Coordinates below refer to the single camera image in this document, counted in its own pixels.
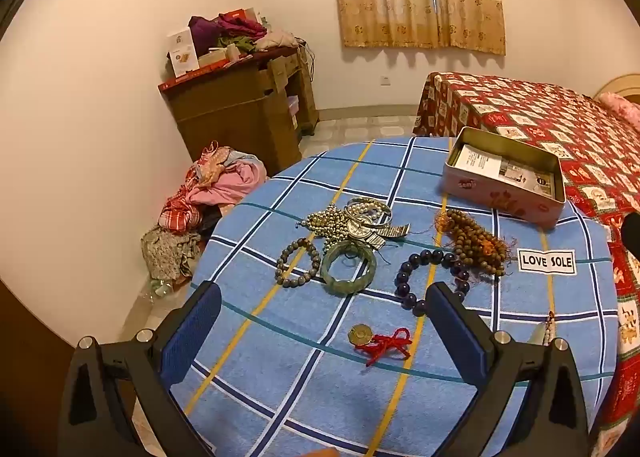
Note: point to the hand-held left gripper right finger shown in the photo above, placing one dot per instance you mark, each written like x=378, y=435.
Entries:
x=457, y=332

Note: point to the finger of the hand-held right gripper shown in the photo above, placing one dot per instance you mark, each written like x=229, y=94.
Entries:
x=632, y=232

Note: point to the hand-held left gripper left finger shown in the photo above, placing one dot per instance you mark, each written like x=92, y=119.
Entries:
x=192, y=332

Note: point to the brass coin with red knot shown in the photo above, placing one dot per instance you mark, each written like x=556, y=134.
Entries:
x=360, y=335

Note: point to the pink metal tin box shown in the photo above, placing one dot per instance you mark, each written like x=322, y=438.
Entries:
x=500, y=199

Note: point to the silver wristwatch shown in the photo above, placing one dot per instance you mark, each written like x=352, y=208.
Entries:
x=357, y=231

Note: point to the beaded pendant charm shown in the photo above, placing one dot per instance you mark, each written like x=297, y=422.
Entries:
x=549, y=332

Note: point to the blue checked tablecloth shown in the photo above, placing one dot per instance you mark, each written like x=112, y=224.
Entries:
x=280, y=372

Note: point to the pink floral pillow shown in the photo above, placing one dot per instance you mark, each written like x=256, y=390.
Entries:
x=620, y=107

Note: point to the green jade bangle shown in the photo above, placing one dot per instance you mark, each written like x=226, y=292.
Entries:
x=328, y=271

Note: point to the bed with red quilt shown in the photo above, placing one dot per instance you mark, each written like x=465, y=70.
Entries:
x=550, y=112

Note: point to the pile of pink clothes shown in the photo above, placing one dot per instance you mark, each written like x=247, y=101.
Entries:
x=220, y=187

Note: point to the cream wooden headboard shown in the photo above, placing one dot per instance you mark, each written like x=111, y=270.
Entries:
x=622, y=84

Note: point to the white printed papers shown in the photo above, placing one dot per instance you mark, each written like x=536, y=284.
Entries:
x=480, y=164

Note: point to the brown wooden desk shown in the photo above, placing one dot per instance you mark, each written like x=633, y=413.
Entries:
x=225, y=112

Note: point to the pink plastic storage box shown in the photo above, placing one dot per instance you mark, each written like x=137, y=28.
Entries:
x=293, y=112

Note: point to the white printed box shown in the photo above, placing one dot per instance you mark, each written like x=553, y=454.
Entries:
x=181, y=54

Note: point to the pile of purple clothes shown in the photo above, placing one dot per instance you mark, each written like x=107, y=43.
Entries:
x=235, y=32

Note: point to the red cardboard box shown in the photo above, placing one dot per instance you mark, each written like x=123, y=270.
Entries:
x=240, y=16

